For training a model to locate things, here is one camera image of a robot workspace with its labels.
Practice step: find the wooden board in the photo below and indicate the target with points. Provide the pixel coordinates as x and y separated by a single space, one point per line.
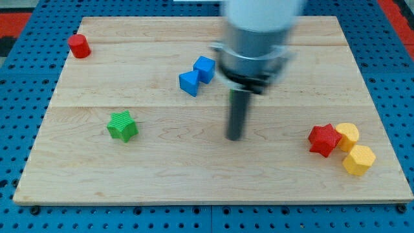
181 155

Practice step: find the yellow cylinder block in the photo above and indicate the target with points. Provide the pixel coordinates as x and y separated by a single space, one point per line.
350 135

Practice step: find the blue triangle block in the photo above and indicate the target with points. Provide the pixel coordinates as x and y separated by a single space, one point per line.
189 82

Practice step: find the red cylinder block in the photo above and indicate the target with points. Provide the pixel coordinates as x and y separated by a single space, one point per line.
79 46

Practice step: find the green star block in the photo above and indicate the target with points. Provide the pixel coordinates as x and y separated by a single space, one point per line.
122 126

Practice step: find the yellow hexagon block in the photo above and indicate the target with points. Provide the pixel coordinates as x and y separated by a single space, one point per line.
359 160

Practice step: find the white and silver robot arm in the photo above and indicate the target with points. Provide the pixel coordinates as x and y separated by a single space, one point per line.
252 51

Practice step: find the blue cube block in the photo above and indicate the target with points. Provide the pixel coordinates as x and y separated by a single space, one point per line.
206 68

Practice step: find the red star block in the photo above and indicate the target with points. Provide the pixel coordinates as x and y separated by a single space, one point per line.
324 139

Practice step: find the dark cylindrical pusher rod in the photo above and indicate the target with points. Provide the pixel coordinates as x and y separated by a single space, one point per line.
238 108

